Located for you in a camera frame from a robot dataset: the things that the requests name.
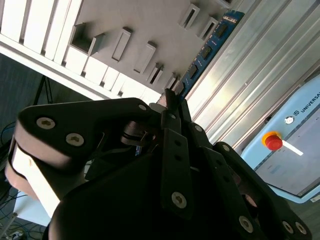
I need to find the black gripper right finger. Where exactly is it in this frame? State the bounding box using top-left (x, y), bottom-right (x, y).
top-left (179, 99), bottom-right (313, 240)

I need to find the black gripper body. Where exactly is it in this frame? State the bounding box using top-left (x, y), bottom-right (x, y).
top-left (42, 149), bottom-right (233, 240)

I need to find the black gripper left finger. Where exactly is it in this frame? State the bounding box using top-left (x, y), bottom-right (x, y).
top-left (4, 88), bottom-right (197, 221)

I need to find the blue RAM stick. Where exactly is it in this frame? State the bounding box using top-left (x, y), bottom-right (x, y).
top-left (178, 9), bottom-right (246, 97)

